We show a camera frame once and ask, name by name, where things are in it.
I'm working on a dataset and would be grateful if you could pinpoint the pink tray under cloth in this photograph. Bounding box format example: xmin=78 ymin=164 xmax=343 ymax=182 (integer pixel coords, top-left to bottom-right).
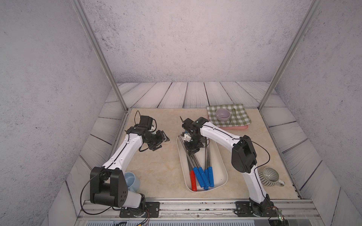
xmin=207 ymin=116 xmax=248 ymax=130

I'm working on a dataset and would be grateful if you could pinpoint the red handled hoe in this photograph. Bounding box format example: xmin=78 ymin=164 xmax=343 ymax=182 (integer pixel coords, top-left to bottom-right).
xmin=179 ymin=136 xmax=198 ymax=192

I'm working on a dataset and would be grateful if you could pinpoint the green checkered cloth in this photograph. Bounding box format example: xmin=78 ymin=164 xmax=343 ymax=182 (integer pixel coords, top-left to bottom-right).
xmin=206 ymin=104 xmax=252 ymax=128

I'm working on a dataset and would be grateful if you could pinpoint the small lilac bowl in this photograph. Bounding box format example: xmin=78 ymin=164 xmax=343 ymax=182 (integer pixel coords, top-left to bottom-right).
xmin=216 ymin=108 xmax=232 ymax=121

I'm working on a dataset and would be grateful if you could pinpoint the light blue plastic cup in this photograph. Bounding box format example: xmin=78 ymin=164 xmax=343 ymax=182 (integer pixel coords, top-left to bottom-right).
xmin=124 ymin=172 xmax=140 ymax=192

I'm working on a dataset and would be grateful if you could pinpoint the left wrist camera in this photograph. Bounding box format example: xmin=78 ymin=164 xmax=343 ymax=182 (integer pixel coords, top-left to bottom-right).
xmin=139 ymin=115 xmax=157 ymax=133

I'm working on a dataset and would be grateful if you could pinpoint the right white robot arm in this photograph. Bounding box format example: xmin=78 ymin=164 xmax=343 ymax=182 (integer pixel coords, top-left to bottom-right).
xmin=182 ymin=117 xmax=273 ymax=216

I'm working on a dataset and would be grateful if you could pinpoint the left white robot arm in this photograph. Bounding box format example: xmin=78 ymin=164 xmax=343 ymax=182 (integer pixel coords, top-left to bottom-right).
xmin=89 ymin=126 xmax=169 ymax=211

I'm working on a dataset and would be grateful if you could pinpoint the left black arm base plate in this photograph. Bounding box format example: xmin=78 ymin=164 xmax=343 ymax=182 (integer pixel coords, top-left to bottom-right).
xmin=119 ymin=202 xmax=160 ymax=218

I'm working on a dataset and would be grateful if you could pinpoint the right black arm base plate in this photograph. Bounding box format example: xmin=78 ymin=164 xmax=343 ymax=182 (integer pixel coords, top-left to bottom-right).
xmin=234 ymin=201 xmax=279 ymax=218

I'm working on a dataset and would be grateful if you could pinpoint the white rectangular storage tray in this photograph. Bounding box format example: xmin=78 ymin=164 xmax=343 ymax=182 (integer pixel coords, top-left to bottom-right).
xmin=176 ymin=138 xmax=228 ymax=193

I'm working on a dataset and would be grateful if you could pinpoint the aluminium frame post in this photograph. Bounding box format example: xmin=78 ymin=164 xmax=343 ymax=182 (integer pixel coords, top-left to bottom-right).
xmin=258 ymin=0 xmax=322 ymax=112
xmin=71 ymin=0 xmax=128 ymax=112

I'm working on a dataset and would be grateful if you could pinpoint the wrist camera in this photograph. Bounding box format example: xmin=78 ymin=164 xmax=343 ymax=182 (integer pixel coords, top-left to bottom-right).
xmin=182 ymin=118 xmax=194 ymax=136
xmin=139 ymin=115 xmax=157 ymax=133

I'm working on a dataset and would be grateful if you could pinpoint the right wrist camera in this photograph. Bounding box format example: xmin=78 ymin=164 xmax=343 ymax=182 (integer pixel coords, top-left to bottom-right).
xmin=182 ymin=118 xmax=194 ymax=136

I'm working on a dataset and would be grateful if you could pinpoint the right aluminium frame post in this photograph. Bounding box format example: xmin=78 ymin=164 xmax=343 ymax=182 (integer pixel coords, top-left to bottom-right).
xmin=258 ymin=0 xmax=322 ymax=112

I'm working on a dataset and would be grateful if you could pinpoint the left aluminium frame post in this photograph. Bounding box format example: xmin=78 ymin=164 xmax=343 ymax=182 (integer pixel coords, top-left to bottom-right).
xmin=71 ymin=0 xmax=128 ymax=112

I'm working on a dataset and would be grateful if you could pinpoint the grey ribbed ceramic cup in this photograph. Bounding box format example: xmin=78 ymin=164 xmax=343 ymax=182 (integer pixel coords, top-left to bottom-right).
xmin=258 ymin=167 xmax=285 ymax=187

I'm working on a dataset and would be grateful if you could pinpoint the aluminium front rail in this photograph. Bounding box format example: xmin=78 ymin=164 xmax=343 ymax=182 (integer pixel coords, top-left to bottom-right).
xmin=75 ymin=198 xmax=324 ymax=226

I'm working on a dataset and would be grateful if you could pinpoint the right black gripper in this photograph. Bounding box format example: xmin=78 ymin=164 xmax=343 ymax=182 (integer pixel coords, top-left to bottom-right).
xmin=182 ymin=136 xmax=202 ymax=156

